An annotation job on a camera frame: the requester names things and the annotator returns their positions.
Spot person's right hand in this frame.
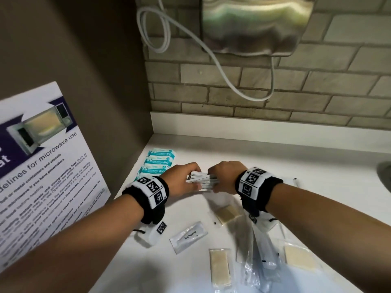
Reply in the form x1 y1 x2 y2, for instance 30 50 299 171
207 160 248 195

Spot steel wall dispenser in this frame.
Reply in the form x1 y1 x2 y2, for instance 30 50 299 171
200 0 315 57

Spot white looped wall cable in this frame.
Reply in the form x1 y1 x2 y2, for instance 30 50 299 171
136 0 275 102

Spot steel sink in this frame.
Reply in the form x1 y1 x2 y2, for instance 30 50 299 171
377 161 391 192

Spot person's left hand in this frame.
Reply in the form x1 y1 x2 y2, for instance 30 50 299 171
159 162 203 199

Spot person's left forearm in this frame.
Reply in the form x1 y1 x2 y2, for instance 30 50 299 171
0 194 144 293

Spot black wristband with marker tags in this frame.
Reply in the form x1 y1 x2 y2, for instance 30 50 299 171
121 175 170 225
234 167 284 218

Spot white table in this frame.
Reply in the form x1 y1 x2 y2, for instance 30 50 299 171
90 133 391 293

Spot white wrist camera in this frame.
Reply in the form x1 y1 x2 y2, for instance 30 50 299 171
136 221 168 246
247 212 279 232

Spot stack of toothpaste sachets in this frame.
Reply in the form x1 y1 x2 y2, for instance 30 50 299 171
169 221 209 255

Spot white and purple poster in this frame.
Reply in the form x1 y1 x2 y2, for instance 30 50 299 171
0 81 112 272

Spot row of teal wipe packets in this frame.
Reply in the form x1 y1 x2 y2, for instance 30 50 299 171
134 148 177 182

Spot stack of white wipe sachets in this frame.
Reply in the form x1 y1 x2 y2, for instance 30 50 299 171
185 171 220 191

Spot person's right forearm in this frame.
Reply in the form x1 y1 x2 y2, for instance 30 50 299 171
266 183 391 293

